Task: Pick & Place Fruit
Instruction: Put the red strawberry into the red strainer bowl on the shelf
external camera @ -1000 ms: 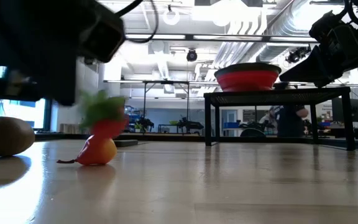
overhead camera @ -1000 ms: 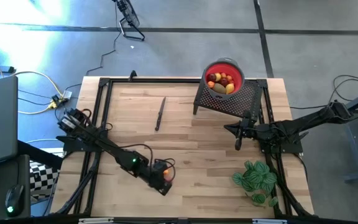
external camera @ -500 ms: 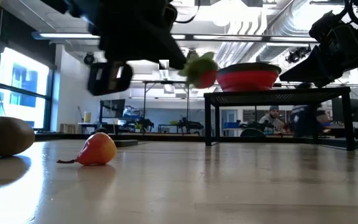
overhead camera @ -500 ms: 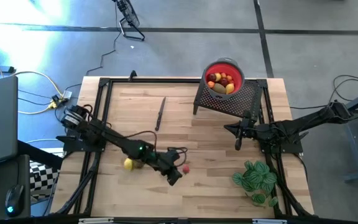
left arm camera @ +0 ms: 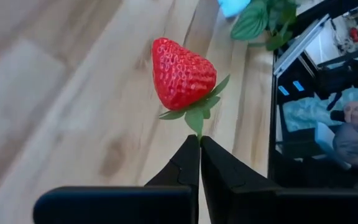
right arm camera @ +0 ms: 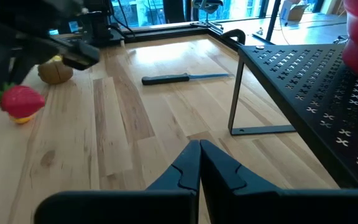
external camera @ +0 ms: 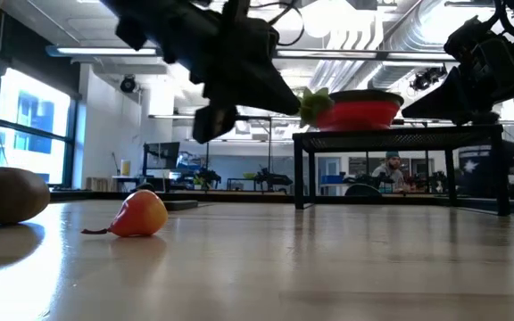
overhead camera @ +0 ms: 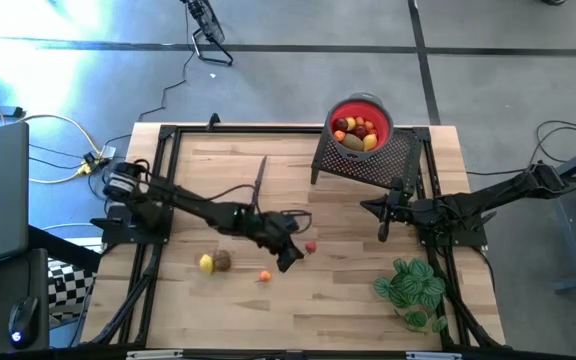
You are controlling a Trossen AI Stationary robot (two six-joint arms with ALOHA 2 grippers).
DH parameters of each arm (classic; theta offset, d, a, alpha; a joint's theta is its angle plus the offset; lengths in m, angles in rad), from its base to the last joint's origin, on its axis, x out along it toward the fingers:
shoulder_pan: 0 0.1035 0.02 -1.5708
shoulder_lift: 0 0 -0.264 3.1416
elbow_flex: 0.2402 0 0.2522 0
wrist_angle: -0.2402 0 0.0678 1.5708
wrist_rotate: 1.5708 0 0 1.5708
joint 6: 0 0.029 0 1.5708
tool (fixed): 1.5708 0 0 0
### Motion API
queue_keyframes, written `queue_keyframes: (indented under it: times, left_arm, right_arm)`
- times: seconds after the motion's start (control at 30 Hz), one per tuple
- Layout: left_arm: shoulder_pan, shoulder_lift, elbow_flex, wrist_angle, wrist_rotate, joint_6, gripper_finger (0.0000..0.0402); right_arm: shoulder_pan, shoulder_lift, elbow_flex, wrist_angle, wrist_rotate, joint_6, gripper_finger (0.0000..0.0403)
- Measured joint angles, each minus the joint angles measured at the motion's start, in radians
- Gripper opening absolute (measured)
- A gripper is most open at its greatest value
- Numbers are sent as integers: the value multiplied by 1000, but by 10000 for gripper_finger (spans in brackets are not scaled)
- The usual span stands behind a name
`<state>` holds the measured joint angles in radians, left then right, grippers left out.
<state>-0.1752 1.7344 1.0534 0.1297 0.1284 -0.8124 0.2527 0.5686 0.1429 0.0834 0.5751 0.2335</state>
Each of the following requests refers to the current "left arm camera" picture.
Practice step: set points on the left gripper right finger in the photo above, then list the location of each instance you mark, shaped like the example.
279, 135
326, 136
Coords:
275, 208

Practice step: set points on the person's forearm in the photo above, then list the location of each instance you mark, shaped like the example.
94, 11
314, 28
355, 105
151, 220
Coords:
350, 143

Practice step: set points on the red toy strawberry green leaves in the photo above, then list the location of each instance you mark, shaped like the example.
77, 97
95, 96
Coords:
179, 74

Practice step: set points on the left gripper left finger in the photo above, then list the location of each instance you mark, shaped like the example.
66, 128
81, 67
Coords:
120, 205

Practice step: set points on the potted plant striped green leaves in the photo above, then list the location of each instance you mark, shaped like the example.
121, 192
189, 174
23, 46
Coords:
250, 21

